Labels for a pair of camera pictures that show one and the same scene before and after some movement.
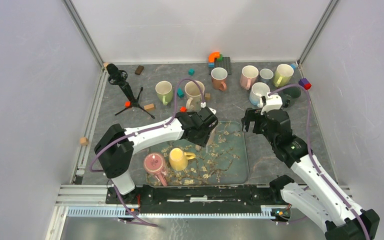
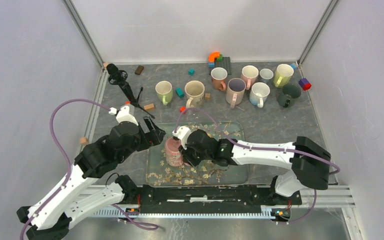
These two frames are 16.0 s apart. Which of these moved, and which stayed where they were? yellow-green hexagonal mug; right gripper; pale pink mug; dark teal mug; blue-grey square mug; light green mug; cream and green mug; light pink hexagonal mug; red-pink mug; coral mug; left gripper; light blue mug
Moved: red-pink mug; left gripper; right gripper; pale pink mug
Stayed: light pink hexagonal mug; blue-grey square mug; light green mug; cream and green mug; light blue mug; coral mug; yellow-green hexagonal mug; dark teal mug
